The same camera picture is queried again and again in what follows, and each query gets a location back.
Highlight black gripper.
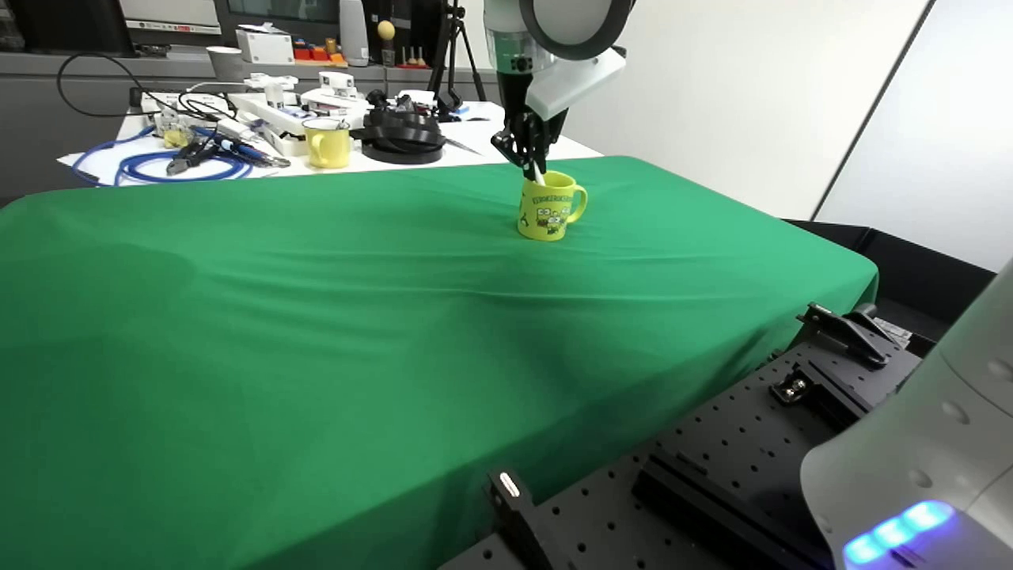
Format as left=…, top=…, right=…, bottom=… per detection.
left=491, top=65, right=571, bottom=182

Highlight yellow cartoon print mug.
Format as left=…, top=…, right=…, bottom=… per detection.
left=512, top=168, right=592, bottom=247

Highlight black round headset device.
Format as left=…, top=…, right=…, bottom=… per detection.
left=357, top=87, right=450, bottom=168

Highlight white small device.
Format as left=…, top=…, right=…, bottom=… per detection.
left=297, top=69, right=372, bottom=119

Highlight plain yellow cup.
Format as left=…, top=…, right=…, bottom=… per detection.
left=300, top=114, right=354, bottom=173

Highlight green table cloth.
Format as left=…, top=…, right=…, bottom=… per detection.
left=0, top=156, right=883, bottom=570

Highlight dark computer monitor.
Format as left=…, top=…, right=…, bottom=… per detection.
left=213, top=0, right=348, bottom=46

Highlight white box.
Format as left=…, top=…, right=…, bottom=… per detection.
left=230, top=19, right=297, bottom=69

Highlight black clamp with white label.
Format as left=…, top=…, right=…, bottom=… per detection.
left=487, top=465, right=558, bottom=570

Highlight black office chair back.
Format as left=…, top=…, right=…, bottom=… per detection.
left=2, top=0, right=136, bottom=56

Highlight black camera tripod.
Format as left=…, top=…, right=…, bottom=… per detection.
left=427, top=0, right=491, bottom=112

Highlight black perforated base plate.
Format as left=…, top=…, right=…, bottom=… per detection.
left=439, top=332, right=925, bottom=570

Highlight small black mount block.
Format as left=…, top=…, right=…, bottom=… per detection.
left=770, top=362, right=861, bottom=428

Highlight black angled bracket clamp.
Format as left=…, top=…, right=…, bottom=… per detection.
left=799, top=301, right=915, bottom=371

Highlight blue coiled cable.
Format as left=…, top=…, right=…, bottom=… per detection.
left=70, top=127, right=259, bottom=189

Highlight black flat rail bar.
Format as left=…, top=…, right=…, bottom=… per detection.
left=630, top=439, right=838, bottom=570

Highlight black looped cable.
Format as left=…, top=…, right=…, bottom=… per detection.
left=53, top=49, right=148, bottom=119

